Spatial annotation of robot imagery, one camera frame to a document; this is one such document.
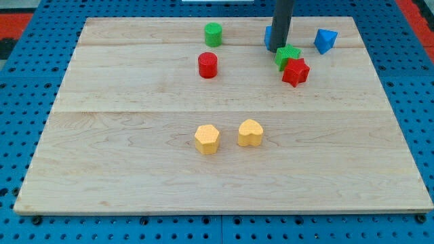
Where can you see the blue cube block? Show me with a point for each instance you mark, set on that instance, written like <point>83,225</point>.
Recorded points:
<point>267,36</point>

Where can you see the yellow hexagon block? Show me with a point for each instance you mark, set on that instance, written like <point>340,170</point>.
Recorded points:
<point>207,139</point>

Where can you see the yellow heart block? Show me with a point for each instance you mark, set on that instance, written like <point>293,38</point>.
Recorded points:
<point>250,133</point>

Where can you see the light wooden board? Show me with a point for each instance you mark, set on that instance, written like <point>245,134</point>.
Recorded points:
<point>119,140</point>

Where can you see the red cylinder block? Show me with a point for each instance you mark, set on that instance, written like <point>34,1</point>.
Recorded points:
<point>208,65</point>

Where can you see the green cylinder block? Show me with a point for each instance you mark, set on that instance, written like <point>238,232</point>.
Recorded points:
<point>213,34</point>

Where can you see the red star block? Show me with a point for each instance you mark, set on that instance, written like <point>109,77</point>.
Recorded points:
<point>295,72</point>

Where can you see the green star block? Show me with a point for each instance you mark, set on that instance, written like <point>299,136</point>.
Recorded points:
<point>283,54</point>

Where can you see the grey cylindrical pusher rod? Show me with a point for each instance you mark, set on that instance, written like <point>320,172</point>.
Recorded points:
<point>282,16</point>

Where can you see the blue triangular prism block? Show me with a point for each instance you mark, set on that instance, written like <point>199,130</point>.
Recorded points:
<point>325,40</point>

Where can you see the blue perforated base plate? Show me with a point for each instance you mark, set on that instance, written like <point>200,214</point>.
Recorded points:
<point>32,75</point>

